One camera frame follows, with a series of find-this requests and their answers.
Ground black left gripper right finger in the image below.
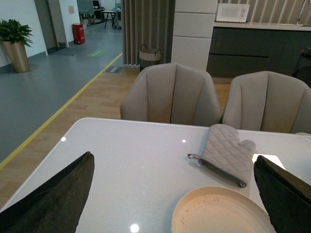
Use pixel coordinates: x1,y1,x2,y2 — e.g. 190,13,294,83
254,155,311,233

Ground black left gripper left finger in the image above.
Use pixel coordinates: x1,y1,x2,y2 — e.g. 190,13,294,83
0,151,94,233

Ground beige round plate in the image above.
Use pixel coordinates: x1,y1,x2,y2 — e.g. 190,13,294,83
171,186,275,233

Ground grey quilted oven mitt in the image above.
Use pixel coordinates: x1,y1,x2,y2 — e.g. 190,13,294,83
188,124,257,188

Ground beige right chair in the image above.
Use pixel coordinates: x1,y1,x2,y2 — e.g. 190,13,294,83
222,71,311,133

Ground beige chair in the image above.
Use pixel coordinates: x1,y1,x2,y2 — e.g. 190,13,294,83
120,63,222,127
222,71,311,133

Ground dark kitchen counter cabinet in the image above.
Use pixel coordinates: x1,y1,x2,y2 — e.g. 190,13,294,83
207,26,311,78

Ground beige left chair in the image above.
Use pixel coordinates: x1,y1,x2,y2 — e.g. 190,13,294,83
120,63,222,127

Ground gold plant pot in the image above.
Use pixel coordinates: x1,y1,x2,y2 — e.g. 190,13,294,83
2,41,30,72

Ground red bin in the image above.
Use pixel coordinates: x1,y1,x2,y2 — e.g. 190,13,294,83
72,23,85,45

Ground green potted plant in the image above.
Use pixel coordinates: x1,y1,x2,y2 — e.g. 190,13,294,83
0,19,33,47

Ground white microwave oven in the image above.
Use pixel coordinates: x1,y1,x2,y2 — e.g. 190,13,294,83
215,3,250,23

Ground background desk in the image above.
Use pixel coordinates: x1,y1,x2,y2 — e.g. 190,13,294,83
102,8,121,29

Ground grey curtain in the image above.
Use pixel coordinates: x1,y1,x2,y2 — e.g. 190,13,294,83
121,0,175,65

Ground woven basket with handles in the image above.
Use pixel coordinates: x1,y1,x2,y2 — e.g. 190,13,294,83
139,44,162,71

